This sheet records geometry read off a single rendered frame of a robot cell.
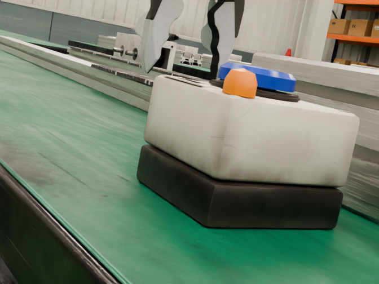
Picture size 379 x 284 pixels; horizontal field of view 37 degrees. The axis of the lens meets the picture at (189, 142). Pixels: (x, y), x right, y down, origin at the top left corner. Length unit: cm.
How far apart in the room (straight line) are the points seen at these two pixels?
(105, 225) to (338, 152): 12
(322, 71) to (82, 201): 19
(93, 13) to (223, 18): 1159
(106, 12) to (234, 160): 1209
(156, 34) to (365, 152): 31
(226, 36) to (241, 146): 40
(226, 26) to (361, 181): 34
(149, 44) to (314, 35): 800
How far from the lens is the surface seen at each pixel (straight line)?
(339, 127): 28
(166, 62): 146
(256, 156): 26
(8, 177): 30
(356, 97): 37
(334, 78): 37
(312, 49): 858
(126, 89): 73
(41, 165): 32
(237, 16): 65
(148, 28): 60
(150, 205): 27
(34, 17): 1179
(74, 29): 1207
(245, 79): 25
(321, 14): 864
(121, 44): 158
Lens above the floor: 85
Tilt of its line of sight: 9 degrees down
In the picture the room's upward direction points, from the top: 11 degrees clockwise
